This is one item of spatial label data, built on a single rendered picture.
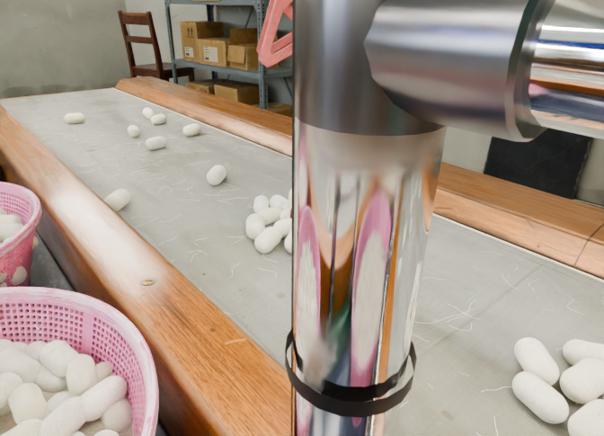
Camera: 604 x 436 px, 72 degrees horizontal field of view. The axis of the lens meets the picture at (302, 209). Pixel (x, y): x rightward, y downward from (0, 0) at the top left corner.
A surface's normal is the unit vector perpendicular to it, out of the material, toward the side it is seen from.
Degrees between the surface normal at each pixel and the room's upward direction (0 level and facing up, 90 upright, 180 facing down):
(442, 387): 0
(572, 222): 0
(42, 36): 90
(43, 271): 0
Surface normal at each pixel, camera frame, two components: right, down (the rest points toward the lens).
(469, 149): -0.69, 0.29
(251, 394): 0.01, -0.90
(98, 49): 0.72, 0.30
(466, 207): -0.52, -0.44
